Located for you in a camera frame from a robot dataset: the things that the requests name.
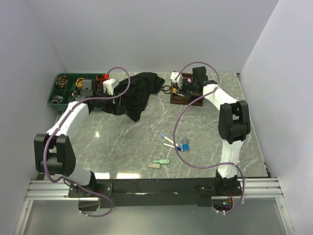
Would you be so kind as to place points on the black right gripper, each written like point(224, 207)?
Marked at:
point(182, 91)

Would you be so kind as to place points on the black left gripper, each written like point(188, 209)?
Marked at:
point(118, 108)

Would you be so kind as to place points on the brown wooden desk organizer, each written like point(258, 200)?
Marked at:
point(180, 98)

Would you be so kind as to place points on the light blue cap marker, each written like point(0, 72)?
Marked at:
point(166, 138)

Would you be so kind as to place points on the blue correction tape roll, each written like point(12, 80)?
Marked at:
point(185, 147)

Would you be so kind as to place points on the dark blue cap marker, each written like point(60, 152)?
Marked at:
point(171, 146)

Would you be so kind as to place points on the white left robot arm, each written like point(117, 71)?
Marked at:
point(54, 154)

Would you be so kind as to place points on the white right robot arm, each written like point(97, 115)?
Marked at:
point(233, 123)

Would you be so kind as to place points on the orange navy striped rolled tie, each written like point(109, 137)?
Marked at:
point(101, 78)

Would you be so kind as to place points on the yellow rolled tie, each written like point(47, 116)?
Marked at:
point(79, 83)

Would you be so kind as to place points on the green compartment tray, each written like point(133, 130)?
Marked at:
point(70, 90)

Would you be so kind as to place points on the grey rolled tie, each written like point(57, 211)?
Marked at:
point(56, 99)

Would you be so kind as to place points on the brown patterned rolled tie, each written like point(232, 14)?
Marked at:
point(61, 82)

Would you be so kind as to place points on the beige eraser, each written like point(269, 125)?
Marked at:
point(152, 165)

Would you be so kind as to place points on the green correction tape dispenser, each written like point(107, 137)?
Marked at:
point(161, 161)

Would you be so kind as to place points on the black base crossbar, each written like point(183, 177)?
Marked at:
point(160, 192)

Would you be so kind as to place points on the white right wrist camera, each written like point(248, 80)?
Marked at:
point(176, 79)

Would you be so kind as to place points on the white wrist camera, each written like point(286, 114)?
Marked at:
point(109, 84)
point(176, 79)

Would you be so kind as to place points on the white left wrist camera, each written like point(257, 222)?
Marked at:
point(109, 84)

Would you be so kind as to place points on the black drawstring shorts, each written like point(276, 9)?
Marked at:
point(135, 100)

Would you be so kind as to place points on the aluminium frame rail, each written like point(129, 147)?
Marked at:
point(48, 191)

